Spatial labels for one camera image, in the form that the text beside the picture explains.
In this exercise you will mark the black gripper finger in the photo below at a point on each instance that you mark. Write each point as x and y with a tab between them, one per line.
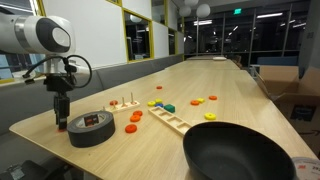
62	123

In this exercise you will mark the wooden peg board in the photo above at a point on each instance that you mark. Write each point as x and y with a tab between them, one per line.
119	106

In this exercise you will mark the cardboard box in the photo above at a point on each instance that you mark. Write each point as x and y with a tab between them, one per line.
297	98

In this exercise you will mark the yellow square block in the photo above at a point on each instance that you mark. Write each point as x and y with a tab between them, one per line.
201	100

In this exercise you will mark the wooden slotted tray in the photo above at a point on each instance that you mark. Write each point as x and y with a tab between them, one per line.
174	122

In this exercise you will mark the green square block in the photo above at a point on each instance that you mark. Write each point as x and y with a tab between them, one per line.
169	108

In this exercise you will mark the black tape roll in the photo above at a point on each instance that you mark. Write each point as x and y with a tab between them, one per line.
91	129

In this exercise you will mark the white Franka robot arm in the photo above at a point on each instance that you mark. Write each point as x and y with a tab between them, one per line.
51	36

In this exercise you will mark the black bowl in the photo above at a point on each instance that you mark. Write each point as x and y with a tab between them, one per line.
226	151

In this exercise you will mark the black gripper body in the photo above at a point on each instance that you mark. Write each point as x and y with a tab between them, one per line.
60	84

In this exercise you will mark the white dish on far table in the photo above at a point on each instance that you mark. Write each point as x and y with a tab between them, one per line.
218	58

